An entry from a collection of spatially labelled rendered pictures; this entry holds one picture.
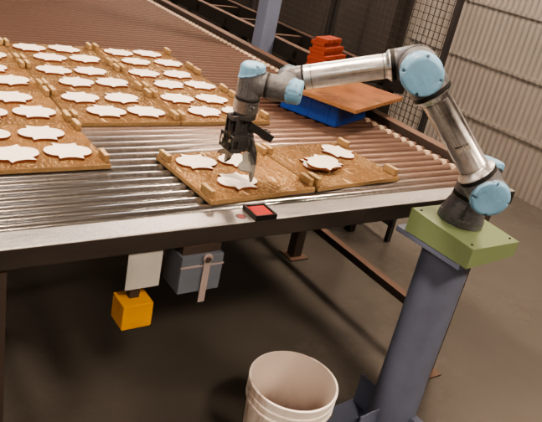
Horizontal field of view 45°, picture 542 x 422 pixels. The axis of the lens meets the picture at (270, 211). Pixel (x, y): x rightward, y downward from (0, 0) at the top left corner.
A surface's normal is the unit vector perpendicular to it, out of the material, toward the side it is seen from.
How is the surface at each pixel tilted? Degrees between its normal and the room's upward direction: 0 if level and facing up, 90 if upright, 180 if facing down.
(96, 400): 0
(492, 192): 96
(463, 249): 90
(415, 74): 85
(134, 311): 90
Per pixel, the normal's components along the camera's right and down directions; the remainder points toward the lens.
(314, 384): -0.63, 0.16
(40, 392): 0.19, -0.89
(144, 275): 0.54, 0.45
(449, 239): -0.79, 0.11
